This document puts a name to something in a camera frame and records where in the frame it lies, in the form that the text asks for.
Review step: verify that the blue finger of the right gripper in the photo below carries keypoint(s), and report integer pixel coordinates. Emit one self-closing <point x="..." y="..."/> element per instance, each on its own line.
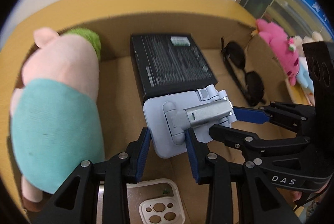
<point x="250" y="115"/>
<point x="250" y="144"/>

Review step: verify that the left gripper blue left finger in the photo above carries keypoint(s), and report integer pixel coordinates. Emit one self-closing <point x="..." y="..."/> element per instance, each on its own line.
<point x="76" y="200"/>

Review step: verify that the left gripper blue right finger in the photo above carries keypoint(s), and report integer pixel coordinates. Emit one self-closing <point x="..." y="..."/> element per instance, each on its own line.
<point x="258" y="199"/>

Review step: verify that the black sunglasses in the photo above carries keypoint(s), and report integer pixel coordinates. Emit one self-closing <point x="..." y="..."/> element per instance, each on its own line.
<point x="249" y="83"/>

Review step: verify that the white phone case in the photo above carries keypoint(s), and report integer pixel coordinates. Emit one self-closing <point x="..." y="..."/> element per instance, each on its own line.
<point x="155" y="201"/>

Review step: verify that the grey folding phone stand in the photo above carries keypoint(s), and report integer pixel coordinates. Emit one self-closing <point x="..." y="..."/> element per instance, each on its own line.
<point x="169" y="116"/>

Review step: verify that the pig plush teal shirt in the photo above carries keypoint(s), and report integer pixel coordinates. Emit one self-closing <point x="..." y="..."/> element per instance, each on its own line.
<point x="54" y="119"/>

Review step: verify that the black product box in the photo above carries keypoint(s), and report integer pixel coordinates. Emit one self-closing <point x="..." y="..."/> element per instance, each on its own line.
<point x="166" y="63"/>

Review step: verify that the light blue plush toy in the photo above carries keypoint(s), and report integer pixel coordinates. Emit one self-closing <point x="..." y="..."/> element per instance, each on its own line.
<point x="303" y="76"/>

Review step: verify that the pink plush toy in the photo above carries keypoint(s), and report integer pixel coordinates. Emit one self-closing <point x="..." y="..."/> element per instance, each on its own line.
<point x="282" y="46"/>

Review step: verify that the cream plush toy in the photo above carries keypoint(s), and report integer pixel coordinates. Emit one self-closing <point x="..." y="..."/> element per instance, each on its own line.
<point x="298" y="41"/>

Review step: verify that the brown cardboard box tray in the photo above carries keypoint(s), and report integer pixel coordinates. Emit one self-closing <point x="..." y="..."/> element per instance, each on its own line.
<point x="119" y="103"/>

